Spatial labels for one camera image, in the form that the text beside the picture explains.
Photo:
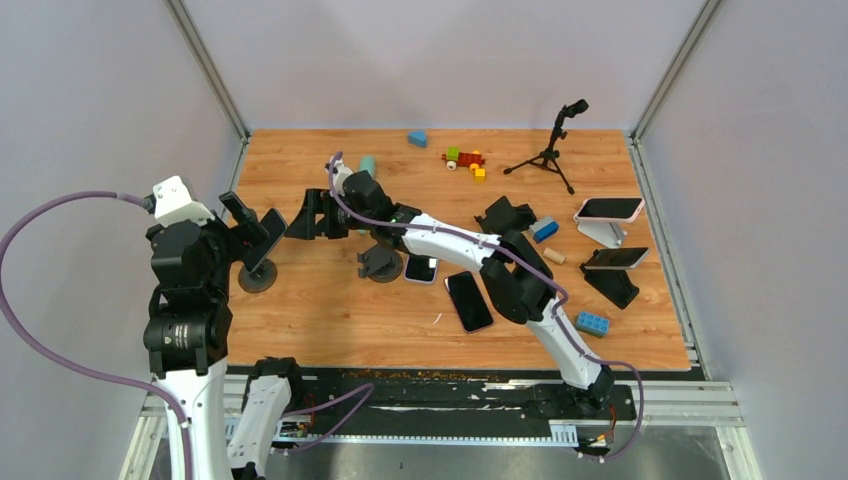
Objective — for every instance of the teal toy microphone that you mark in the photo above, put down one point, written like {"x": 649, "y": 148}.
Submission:
{"x": 368, "y": 164}

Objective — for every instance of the phone with pink case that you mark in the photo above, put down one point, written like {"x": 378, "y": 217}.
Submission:
{"x": 610, "y": 209}

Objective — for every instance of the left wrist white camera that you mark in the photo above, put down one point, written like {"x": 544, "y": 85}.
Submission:
{"x": 174, "y": 203}

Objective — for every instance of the blue triangular block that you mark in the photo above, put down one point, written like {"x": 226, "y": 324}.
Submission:
{"x": 418, "y": 138}

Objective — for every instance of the left round grey phone stand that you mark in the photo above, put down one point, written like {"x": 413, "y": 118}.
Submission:
{"x": 258, "y": 277}

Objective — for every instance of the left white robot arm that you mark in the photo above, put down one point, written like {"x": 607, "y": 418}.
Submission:
{"x": 186, "y": 337}

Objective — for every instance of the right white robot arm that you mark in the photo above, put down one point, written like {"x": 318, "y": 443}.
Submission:
{"x": 519, "y": 283}

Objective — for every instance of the small wooden cylinder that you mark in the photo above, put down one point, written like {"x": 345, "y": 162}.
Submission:
{"x": 554, "y": 256}

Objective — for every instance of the black mini tripod stand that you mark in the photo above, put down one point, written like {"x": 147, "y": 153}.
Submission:
{"x": 547, "y": 159}

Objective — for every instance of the phone with pink-edged black case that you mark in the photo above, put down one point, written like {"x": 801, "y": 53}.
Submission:
{"x": 468, "y": 301}

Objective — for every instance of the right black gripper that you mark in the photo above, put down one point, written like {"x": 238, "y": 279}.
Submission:
{"x": 319, "y": 201}

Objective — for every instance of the phone with lavender case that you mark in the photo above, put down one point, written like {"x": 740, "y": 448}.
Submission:
{"x": 421, "y": 269}

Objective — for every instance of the white phone stand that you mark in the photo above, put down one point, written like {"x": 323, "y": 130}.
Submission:
{"x": 609, "y": 234}

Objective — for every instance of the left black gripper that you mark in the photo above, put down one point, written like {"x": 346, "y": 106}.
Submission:
{"x": 249, "y": 223}

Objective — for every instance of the blue lego brick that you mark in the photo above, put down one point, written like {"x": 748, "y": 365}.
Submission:
{"x": 592, "y": 324}

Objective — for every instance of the black clamp phone holder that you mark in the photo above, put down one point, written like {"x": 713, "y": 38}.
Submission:
{"x": 501, "y": 216}

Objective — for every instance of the round black phone stand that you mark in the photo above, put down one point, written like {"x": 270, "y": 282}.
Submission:
{"x": 379, "y": 264}

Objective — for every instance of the phone with white edge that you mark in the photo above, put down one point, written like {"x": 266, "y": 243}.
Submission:
{"x": 616, "y": 259}

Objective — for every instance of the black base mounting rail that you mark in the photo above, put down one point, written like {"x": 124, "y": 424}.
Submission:
{"x": 492, "y": 407}

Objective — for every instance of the colourful toy brick car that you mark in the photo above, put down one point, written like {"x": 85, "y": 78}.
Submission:
{"x": 455, "y": 159}

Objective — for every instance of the blue and grey eraser block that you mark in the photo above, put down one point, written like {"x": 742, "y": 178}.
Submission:
{"x": 543, "y": 229}

